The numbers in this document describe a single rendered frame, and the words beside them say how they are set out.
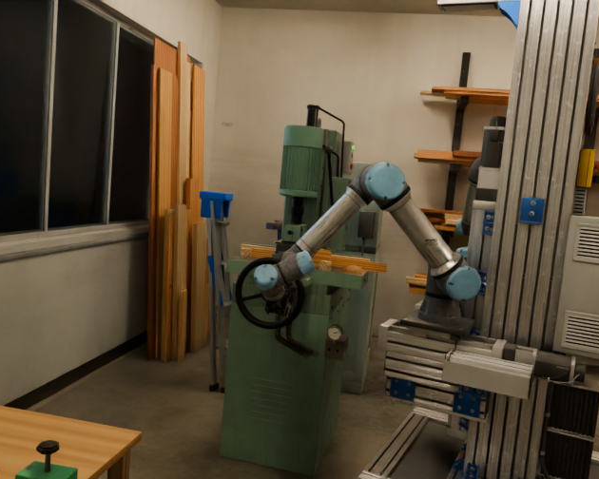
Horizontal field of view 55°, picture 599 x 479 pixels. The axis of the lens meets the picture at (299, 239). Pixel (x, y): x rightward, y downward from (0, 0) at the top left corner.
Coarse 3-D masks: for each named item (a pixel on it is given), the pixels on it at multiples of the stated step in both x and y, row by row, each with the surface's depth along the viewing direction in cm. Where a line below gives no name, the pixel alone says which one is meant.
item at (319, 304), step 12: (252, 288) 251; (336, 288) 260; (348, 288) 291; (252, 300) 251; (264, 300) 250; (312, 300) 245; (324, 300) 243; (336, 300) 257; (300, 312) 247; (312, 312) 245; (324, 312) 244
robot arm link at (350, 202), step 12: (348, 192) 196; (360, 192) 193; (336, 204) 196; (348, 204) 194; (360, 204) 196; (324, 216) 196; (336, 216) 194; (348, 216) 196; (312, 228) 196; (324, 228) 195; (336, 228) 196; (300, 240) 196; (312, 240) 195; (324, 240) 196; (288, 252) 196; (312, 252) 196
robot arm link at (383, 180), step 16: (368, 176) 180; (384, 176) 179; (400, 176) 179; (368, 192) 185; (384, 192) 179; (400, 192) 179; (384, 208) 184; (400, 208) 183; (416, 208) 184; (400, 224) 186; (416, 224) 183; (432, 224) 187; (416, 240) 186; (432, 240) 185; (432, 256) 186; (448, 256) 186; (432, 272) 190; (448, 272) 185; (464, 272) 184; (448, 288) 185; (464, 288) 185
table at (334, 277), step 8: (240, 256) 265; (232, 264) 252; (240, 264) 251; (232, 272) 252; (240, 272) 252; (312, 272) 244; (320, 272) 243; (328, 272) 242; (336, 272) 242; (368, 272) 259; (304, 280) 235; (312, 280) 244; (320, 280) 243; (328, 280) 242; (336, 280) 242; (344, 280) 241; (352, 280) 240; (360, 280) 239; (352, 288) 240; (360, 288) 239
